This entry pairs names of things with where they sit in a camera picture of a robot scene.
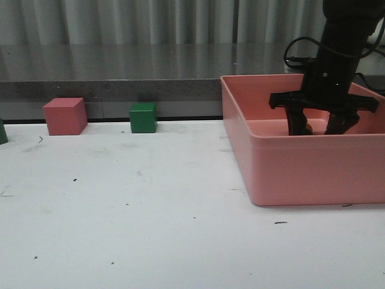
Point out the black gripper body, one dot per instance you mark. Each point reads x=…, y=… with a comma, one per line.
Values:
x=325, y=86

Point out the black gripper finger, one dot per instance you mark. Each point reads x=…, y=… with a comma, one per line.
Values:
x=340, y=123
x=297, y=121

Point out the yellow push button switch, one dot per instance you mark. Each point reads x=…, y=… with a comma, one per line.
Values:
x=308, y=129

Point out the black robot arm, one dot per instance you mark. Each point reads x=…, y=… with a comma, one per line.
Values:
x=347, y=28

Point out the pink plastic bin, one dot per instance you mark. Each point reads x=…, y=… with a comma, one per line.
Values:
x=317, y=169

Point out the green cube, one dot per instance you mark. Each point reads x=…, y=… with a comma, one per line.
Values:
x=143, y=117

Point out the pink cube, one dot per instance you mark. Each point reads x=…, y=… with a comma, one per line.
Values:
x=65, y=116

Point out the grey stone counter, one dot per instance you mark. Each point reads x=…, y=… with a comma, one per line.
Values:
x=183, y=80

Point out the green block at left edge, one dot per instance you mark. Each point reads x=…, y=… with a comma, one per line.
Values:
x=3, y=134

